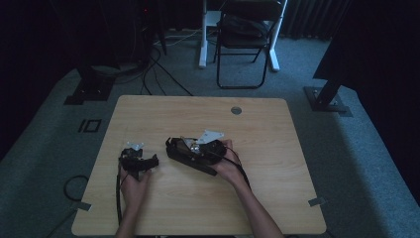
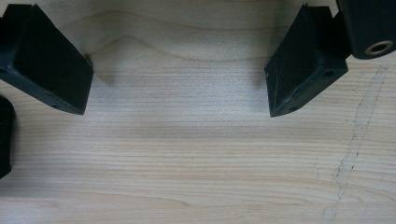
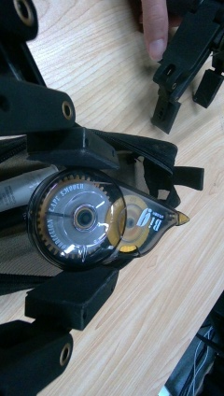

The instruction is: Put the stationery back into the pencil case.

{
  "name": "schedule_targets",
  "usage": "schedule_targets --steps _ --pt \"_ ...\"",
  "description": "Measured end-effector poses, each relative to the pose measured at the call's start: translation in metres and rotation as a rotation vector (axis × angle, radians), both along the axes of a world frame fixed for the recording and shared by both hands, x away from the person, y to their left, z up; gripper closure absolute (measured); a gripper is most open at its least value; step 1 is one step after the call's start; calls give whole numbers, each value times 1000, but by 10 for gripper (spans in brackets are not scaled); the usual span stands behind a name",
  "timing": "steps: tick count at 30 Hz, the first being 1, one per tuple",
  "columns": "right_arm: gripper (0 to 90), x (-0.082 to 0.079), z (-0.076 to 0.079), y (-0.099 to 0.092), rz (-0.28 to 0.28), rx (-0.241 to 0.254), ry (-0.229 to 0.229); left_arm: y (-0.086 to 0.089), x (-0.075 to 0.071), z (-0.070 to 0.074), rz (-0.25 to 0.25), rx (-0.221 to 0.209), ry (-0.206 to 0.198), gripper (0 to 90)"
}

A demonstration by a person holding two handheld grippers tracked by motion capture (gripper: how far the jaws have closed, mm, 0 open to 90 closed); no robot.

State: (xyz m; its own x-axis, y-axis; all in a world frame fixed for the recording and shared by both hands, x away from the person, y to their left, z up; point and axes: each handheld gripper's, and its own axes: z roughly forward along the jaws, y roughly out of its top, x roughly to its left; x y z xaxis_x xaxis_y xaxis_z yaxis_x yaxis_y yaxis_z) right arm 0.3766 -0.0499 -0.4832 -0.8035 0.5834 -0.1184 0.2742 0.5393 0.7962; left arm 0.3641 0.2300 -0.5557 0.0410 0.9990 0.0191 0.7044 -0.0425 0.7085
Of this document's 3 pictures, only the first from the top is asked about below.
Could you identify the person's right hand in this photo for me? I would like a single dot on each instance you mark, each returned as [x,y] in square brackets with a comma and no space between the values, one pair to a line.
[231,172]

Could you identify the black slanted stand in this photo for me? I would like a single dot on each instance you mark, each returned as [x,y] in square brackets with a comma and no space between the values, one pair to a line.
[327,95]

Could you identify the person's left hand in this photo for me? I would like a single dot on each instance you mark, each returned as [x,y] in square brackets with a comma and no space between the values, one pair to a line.
[133,193]

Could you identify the grey tape strip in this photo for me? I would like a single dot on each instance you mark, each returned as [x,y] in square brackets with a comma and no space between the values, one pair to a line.
[317,201]
[82,206]

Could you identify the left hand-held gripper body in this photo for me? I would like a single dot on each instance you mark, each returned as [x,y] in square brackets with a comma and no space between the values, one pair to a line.
[133,163]

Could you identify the white desk leg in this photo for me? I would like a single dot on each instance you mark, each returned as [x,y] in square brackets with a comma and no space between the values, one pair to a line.
[274,49]
[203,39]

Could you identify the black stand base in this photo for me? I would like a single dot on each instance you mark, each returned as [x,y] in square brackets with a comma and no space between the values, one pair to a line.
[90,89]

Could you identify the black folding chair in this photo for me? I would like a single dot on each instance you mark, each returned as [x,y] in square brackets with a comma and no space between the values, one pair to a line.
[242,43]

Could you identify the dark bag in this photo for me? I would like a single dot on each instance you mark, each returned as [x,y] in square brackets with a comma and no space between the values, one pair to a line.
[242,26]

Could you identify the grey round table grommet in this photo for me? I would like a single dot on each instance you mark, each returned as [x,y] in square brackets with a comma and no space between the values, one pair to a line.
[236,110]

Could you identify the black zip pouch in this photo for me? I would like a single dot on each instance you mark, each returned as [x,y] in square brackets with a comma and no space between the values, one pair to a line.
[178,156]

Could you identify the dark ribbed curtain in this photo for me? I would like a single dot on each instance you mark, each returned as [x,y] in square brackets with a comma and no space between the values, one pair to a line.
[307,18]

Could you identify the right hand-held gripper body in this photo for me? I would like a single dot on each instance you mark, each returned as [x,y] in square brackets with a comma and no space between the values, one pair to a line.
[213,153]

